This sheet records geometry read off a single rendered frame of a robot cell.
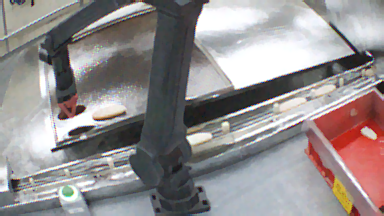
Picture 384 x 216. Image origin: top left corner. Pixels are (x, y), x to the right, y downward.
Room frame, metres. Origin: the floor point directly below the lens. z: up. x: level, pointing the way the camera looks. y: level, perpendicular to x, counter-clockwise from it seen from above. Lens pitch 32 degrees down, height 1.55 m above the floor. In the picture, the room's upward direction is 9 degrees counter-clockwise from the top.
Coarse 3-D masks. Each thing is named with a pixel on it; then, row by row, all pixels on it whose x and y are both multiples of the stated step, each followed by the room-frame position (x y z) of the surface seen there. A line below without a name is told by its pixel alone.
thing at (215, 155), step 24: (336, 96) 1.04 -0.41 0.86; (288, 120) 0.98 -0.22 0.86; (216, 144) 0.95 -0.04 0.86; (240, 144) 0.93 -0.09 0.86; (264, 144) 0.94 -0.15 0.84; (120, 168) 0.90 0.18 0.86; (192, 168) 0.89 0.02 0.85; (216, 168) 0.91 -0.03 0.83; (24, 192) 0.80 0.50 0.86; (48, 192) 0.81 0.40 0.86; (96, 192) 0.82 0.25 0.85; (120, 192) 0.84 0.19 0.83
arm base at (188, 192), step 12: (192, 180) 0.80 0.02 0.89; (156, 192) 0.80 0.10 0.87; (168, 192) 0.77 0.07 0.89; (180, 192) 0.77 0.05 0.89; (192, 192) 0.78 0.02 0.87; (204, 192) 0.82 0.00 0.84; (156, 204) 0.79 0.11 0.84; (168, 204) 0.76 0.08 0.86; (180, 204) 0.76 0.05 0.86; (192, 204) 0.77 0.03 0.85; (204, 204) 0.79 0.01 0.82
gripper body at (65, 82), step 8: (64, 72) 1.01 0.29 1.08; (72, 72) 1.07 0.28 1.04; (56, 80) 1.01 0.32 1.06; (64, 80) 1.00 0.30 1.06; (72, 80) 1.03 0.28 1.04; (56, 88) 1.02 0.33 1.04; (64, 88) 1.01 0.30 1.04; (72, 88) 1.00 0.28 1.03; (56, 96) 0.99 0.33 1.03; (64, 96) 0.98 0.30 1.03; (72, 96) 0.99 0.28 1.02
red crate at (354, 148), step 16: (352, 128) 0.92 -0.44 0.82; (336, 144) 0.88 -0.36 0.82; (352, 144) 0.85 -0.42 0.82; (368, 144) 0.83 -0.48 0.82; (320, 160) 0.80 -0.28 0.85; (352, 160) 0.79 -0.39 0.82; (368, 160) 0.76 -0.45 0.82; (368, 176) 0.70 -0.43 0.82; (368, 192) 0.63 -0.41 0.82; (352, 208) 0.57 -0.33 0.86
